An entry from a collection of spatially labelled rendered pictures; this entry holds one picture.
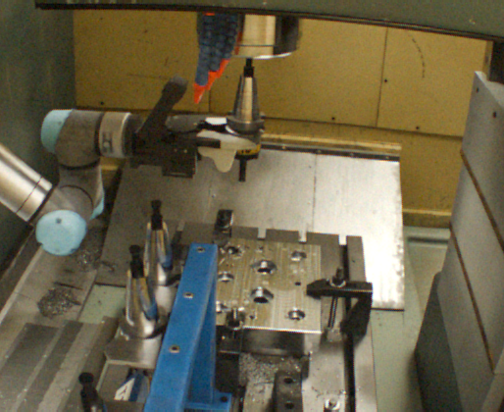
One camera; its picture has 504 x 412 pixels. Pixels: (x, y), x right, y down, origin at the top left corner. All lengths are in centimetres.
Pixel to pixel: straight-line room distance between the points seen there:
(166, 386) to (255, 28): 48
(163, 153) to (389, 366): 90
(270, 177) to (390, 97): 46
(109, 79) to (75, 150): 108
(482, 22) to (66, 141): 70
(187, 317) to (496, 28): 50
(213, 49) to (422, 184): 152
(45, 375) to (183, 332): 71
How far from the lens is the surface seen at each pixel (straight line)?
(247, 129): 101
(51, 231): 101
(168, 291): 89
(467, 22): 67
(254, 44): 91
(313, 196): 204
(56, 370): 149
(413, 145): 218
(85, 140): 108
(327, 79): 207
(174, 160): 105
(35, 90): 186
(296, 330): 118
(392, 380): 166
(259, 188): 205
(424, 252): 223
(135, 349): 80
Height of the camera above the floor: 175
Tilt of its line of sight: 30 degrees down
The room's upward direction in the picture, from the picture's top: 3 degrees clockwise
